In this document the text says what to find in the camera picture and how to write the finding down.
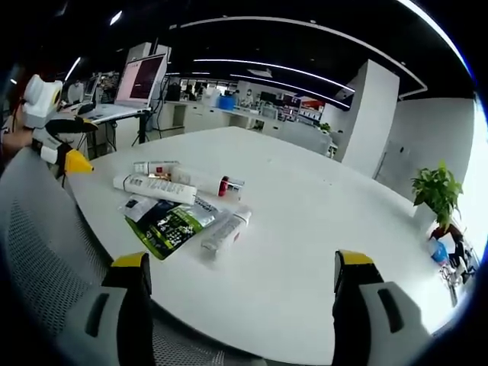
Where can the clear red cap skincare bottle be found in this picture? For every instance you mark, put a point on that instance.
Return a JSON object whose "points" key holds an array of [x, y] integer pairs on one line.
{"points": [[207, 183]]}

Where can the green skincare sachet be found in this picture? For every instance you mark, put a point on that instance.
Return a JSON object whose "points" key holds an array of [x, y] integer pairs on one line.
{"points": [[167, 230]]}

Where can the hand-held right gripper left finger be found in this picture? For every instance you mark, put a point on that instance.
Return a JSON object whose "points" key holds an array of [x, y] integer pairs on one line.
{"points": [[126, 312]]}

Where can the white tilted work table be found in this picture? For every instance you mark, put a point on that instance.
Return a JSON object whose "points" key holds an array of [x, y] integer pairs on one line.
{"points": [[110, 111]]}

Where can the large display screen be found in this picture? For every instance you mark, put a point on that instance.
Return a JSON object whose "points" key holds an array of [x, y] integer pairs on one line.
{"points": [[141, 80]]}

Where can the large white skincare tube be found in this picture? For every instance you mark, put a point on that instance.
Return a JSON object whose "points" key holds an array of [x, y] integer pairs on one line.
{"points": [[156, 187]]}

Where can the white red label skincare tube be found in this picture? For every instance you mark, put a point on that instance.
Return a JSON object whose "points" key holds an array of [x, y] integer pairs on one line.
{"points": [[154, 166]]}

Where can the white counter cabinets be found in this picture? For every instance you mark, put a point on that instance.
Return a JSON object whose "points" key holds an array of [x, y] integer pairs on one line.
{"points": [[213, 114]]}

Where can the grey mesh office chair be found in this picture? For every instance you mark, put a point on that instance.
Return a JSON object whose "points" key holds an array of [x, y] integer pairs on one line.
{"points": [[42, 244]]}

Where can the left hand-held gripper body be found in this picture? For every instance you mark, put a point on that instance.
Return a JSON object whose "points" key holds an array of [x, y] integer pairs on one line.
{"points": [[40, 99]]}

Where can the blue and white packet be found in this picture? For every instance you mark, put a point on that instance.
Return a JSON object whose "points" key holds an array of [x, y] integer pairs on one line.
{"points": [[438, 251]]}

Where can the metal scissors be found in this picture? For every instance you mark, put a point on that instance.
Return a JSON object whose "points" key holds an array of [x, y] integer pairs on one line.
{"points": [[450, 284]]}

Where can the green potted plant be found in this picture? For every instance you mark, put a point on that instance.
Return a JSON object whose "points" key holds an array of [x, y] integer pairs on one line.
{"points": [[438, 190]]}

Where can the dark desk clutter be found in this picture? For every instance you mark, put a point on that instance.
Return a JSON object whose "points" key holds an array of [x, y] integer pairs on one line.
{"points": [[462, 256]]}

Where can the silver skincare sachet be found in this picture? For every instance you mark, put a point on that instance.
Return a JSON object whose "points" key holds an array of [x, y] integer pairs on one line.
{"points": [[207, 209]]}

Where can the small translucent skincare tube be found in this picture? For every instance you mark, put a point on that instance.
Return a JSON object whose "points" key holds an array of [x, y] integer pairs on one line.
{"points": [[226, 228]]}

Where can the dark skincare sachet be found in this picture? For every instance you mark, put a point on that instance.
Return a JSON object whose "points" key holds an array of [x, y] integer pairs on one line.
{"points": [[143, 206]]}

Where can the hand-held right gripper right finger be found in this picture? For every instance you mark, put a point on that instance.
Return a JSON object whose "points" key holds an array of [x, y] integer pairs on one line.
{"points": [[366, 312]]}

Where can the person's left hand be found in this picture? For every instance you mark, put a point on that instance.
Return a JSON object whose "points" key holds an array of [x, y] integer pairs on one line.
{"points": [[15, 140]]}

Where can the blue water jug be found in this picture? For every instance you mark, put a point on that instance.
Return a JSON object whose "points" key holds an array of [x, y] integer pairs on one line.
{"points": [[225, 102]]}

